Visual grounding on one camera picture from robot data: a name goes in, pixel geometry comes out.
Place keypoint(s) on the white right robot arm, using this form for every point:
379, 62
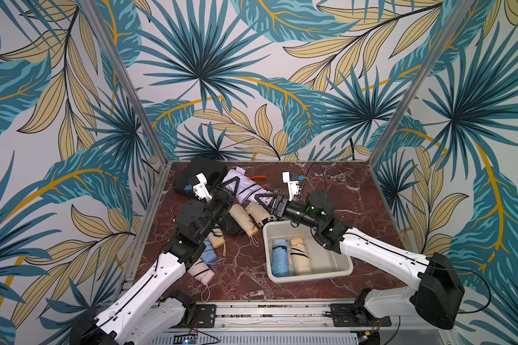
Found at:
432, 289

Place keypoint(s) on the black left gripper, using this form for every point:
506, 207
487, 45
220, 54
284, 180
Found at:
222, 195

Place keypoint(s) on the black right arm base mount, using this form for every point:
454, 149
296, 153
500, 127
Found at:
355, 314

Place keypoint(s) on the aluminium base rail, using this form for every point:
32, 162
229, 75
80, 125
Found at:
302, 322

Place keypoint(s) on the beige folded umbrella by box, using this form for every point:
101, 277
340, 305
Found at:
259, 214

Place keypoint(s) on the blue umbrella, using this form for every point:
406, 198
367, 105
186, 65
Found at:
280, 258
209, 256

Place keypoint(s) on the aluminium frame post left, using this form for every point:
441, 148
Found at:
100, 29

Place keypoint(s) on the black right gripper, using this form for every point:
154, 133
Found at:
278, 205

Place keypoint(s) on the aluminium frame post right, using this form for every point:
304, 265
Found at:
460, 10

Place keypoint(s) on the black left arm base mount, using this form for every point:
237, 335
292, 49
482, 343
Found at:
196, 315

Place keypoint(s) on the beige umbrella with black strap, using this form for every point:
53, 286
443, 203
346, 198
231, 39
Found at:
217, 240

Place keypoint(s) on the beige plastic storage box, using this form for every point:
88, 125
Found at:
324, 264

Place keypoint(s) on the black plastic tool case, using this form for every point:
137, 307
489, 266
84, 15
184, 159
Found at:
213, 171

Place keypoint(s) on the lilac umbrella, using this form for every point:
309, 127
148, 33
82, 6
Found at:
247, 189

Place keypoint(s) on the aluminium frame post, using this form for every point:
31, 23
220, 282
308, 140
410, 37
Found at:
100, 29
460, 10

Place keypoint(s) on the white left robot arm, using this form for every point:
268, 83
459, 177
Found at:
137, 317

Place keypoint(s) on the orange handled pliers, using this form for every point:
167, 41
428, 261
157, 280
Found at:
257, 177

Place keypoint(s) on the black folded umbrella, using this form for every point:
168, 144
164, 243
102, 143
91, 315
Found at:
229, 226

